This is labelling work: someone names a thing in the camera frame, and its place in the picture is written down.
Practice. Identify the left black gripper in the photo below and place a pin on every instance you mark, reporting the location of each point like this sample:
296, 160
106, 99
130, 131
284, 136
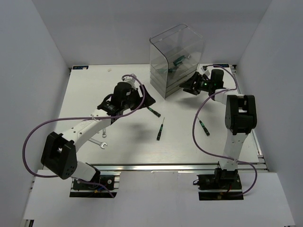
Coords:
148, 100

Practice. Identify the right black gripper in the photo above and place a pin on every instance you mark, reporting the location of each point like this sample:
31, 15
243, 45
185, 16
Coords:
189, 85

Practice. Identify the small screwdriver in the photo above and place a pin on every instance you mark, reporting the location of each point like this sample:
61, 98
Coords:
203, 126
160, 130
154, 112

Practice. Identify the large green screwdriver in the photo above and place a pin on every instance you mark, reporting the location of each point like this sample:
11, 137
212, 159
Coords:
180, 60

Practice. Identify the clear acrylic drawer cabinet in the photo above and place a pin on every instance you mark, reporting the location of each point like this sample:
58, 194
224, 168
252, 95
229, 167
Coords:
175, 55

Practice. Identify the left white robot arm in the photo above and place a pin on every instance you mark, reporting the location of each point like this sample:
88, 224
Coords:
60, 151

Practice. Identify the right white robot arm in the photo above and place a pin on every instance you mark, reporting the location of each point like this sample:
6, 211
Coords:
240, 116

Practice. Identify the right blue table label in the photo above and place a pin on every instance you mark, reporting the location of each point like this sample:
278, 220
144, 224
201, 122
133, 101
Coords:
221, 65

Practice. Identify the blue table label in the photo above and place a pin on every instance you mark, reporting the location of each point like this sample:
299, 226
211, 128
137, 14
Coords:
221, 65
80, 67

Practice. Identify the silver combination wrench upright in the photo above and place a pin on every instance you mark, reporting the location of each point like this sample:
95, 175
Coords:
104, 134

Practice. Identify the silver combination wrench lower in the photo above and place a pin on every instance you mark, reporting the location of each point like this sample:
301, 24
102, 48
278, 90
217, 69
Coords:
102, 145

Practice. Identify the left blue table label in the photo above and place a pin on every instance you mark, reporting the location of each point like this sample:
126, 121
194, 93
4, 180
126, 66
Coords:
80, 67

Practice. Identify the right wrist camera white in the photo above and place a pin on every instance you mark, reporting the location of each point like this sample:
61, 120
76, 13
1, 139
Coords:
205, 71

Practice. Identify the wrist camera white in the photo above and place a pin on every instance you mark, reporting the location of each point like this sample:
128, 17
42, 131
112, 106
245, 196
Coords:
205, 71
130, 79

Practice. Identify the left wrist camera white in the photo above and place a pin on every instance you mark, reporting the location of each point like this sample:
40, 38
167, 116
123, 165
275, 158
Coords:
130, 79

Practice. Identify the aluminium table front rail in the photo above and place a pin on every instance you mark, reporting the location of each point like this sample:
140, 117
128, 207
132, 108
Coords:
152, 167

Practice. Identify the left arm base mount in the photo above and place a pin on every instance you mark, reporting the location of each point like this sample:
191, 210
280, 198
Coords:
106, 187

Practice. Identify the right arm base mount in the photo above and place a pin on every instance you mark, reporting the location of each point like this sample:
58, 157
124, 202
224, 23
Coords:
222, 185

